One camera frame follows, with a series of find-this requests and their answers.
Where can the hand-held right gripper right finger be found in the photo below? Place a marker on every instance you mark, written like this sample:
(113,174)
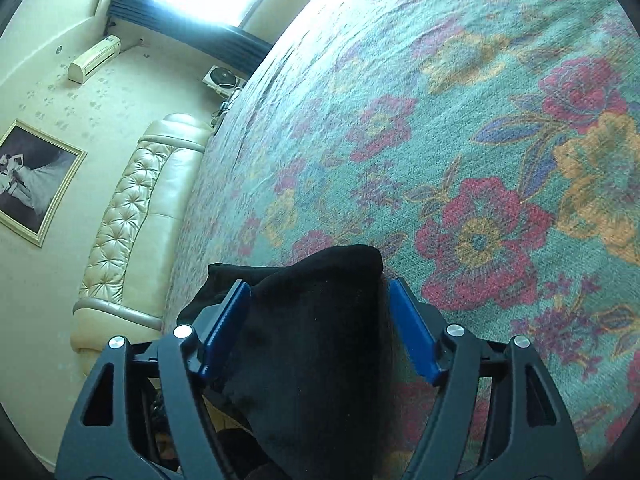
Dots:
(410,330)

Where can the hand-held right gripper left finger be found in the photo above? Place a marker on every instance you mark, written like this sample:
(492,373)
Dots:
(225,330)

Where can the black pants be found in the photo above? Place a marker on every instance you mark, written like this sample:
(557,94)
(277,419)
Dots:
(310,360)

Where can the beige tufted leather headboard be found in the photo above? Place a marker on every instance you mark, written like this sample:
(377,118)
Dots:
(135,220)

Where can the bed with floral bedspread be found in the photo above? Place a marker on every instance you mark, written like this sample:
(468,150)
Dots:
(425,135)

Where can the white box fan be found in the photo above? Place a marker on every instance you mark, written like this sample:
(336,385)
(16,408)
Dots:
(222,80)

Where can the dark blue curtain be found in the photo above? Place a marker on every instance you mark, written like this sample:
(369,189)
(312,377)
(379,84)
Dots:
(200,30)

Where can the gold framed wall picture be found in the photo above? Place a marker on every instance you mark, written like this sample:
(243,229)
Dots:
(35,180)

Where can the white wall air conditioner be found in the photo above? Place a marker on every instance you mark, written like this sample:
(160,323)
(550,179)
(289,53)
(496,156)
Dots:
(95,59)

